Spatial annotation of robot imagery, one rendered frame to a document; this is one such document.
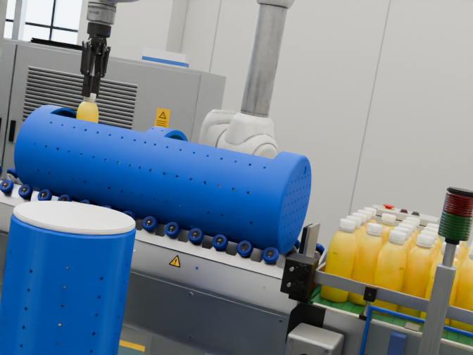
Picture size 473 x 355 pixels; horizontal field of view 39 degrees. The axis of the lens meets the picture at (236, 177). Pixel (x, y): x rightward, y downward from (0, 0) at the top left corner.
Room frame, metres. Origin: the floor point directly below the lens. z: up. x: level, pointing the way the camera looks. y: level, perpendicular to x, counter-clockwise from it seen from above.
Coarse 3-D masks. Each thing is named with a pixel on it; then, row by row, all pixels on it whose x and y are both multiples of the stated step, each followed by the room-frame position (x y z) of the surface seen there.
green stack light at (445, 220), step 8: (448, 216) 1.32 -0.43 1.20; (456, 216) 1.31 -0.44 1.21; (464, 216) 1.31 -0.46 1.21; (440, 224) 1.33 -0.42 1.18; (448, 224) 1.31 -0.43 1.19; (456, 224) 1.31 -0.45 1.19; (464, 224) 1.31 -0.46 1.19; (472, 224) 1.32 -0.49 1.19; (440, 232) 1.33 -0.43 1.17; (448, 232) 1.31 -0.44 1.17; (456, 232) 1.31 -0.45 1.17; (464, 232) 1.31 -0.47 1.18; (464, 240) 1.31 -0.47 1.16
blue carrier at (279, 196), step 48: (48, 144) 1.97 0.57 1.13; (96, 144) 1.92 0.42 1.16; (144, 144) 1.89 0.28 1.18; (192, 144) 1.87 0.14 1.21; (96, 192) 1.92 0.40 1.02; (144, 192) 1.85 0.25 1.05; (192, 192) 1.79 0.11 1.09; (240, 192) 1.74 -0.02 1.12; (288, 192) 1.74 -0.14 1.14; (240, 240) 1.80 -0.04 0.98; (288, 240) 1.82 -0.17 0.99
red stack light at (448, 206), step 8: (448, 192) 1.33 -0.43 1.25; (448, 200) 1.32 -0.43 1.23; (456, 200) 1.31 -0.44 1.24; (464, 200) 1.31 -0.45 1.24; (472, 200) 1.31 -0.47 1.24; (448, 208) 1.32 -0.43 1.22; (456, 208) 1.31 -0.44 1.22; (464, 208) 1.31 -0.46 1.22; (472, 208) 1.31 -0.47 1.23; (472, 216) 1.31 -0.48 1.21
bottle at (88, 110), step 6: (84, 102) 2.14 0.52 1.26; (90, 102) 2.14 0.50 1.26; (78, 108) 2.14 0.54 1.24; (84, 108) 2.12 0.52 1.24; (90, 108) 2.13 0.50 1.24; (96, 108) 2.15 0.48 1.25; (78, 114) 2.13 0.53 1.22; (84, 114) 2.12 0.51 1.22; (90, 114) 2.12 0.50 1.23; (96, 114) 2.14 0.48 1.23; (90, 120) 2.12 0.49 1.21; (96, 120) 2.14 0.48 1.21
